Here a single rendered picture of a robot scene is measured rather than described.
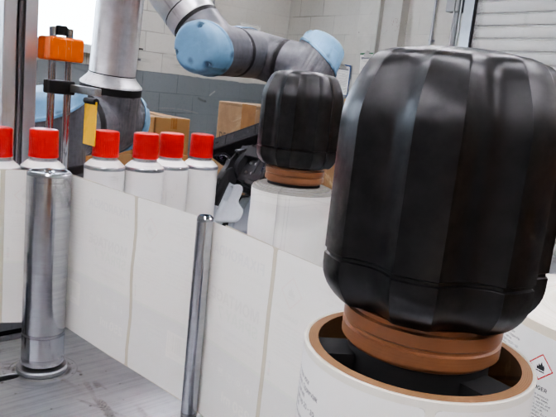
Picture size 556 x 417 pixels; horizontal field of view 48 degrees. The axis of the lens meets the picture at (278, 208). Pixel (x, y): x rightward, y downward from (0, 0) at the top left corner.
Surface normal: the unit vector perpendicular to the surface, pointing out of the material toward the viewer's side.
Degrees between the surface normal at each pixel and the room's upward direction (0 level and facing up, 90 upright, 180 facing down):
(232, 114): 90
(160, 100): 90
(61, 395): 0
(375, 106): 81
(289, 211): 91
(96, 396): 0
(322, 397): 90
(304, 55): 62
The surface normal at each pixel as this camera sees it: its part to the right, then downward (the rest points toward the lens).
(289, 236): -0.03, 0.20
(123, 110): 0.69, 0.31
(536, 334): -0.90, -0.02
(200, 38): -0.47, 0.16
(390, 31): -0.79, 0.03
